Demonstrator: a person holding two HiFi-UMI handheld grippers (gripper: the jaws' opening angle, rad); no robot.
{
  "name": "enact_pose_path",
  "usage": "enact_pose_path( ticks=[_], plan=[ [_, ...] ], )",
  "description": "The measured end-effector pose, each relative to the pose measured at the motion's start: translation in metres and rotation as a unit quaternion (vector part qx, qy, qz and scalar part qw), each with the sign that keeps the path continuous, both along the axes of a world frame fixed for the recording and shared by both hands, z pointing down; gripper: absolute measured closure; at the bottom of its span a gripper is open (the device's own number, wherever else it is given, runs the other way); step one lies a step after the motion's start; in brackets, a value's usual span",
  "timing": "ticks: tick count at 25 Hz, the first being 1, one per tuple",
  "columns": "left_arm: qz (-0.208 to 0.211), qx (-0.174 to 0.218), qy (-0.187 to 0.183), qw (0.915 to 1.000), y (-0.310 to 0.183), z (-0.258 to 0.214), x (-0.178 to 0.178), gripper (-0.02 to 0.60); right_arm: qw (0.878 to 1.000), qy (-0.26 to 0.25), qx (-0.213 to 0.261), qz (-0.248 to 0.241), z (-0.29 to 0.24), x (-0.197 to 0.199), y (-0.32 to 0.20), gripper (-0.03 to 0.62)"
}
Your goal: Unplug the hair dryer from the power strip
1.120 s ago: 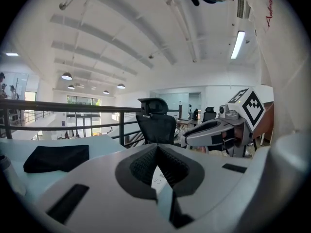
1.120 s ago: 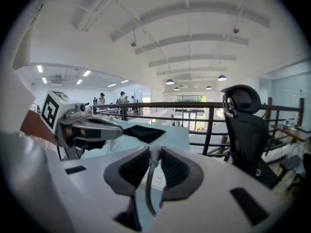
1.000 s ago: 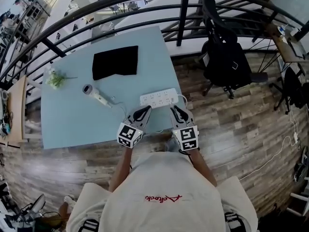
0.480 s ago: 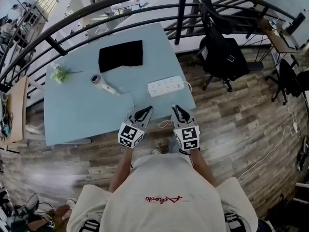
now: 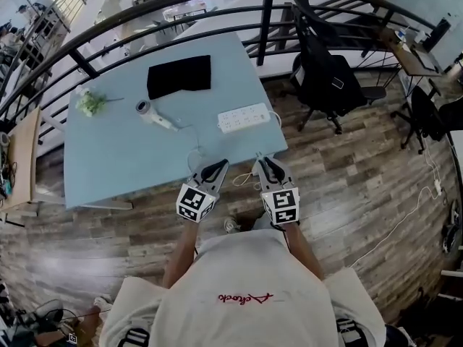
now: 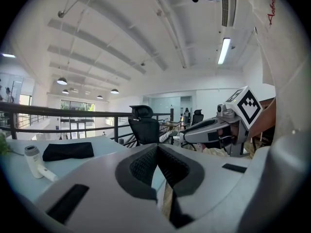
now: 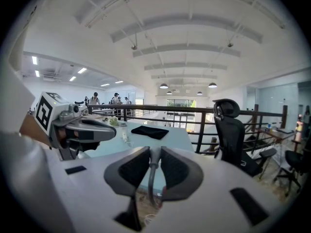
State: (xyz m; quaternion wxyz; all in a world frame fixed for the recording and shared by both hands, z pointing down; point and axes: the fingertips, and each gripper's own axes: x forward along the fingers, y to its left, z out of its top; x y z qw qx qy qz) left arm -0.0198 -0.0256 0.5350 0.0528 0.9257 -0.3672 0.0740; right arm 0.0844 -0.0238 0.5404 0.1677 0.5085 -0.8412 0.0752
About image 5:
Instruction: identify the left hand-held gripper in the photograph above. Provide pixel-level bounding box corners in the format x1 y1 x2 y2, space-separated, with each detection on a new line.
176 158 231 224

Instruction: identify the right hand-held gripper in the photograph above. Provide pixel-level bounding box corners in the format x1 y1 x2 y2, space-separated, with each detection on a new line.
255 155 302 228

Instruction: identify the white power strip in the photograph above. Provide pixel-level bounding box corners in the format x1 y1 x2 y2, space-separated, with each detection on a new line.
216 101 283 135

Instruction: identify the white hair dryer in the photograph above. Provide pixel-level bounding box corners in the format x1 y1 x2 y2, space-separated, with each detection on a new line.
135 99 180 133

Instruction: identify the person's right forearm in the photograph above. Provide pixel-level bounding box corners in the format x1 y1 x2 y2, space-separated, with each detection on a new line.
284 224 325 281

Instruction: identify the person's left forearm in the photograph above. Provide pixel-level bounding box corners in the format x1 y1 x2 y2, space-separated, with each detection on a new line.
161 219 202 289

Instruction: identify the person's left shoe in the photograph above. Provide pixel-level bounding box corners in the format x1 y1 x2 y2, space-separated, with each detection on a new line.
223 215 240 236

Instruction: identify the black folded cloth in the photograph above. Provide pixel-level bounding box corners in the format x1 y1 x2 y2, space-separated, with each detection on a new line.
146 54 213 101

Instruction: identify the beige shirt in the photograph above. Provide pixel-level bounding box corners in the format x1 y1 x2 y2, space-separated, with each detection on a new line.
99 228 386 347

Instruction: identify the black high-back office chair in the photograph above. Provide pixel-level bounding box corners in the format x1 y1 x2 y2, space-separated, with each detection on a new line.
289 0 386 135

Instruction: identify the white flower bouquet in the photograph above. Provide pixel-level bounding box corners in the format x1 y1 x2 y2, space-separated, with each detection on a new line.
74 87 126 117

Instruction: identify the white sneaker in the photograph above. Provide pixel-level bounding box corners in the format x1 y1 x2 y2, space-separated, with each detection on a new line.
93 294 114 314

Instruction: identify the black wheeled device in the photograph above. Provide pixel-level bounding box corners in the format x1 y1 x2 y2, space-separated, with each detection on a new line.
441 198 463 254

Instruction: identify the dark wooden desk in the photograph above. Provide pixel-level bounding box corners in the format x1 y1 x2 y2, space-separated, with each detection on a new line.
382 26 444 87

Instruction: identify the gray laptop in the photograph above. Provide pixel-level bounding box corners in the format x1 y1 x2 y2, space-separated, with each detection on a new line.
412 51 441 74

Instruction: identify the light wooden side table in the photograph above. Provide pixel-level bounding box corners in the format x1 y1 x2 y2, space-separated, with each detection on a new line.
0 106 43 213

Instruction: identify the black tower box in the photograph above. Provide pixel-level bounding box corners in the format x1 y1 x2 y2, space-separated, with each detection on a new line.
424 17 451 54

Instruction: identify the black gear pile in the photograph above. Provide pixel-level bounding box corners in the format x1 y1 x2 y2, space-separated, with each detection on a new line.
0 283 85 347

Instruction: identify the cream looped cable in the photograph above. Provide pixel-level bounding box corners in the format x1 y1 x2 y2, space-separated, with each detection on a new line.
231 171 263 192

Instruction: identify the long white cable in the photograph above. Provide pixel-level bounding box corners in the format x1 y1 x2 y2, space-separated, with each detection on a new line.
346 188 438 269

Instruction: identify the short white cable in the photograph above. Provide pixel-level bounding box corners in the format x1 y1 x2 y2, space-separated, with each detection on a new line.
425 145 441 182

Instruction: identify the striped harness strap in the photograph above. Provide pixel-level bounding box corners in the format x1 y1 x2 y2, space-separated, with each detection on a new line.
122 329 151 347
335 318 359 343

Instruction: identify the black cable tangle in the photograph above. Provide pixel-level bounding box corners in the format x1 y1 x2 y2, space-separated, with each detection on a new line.
0 146 18 202

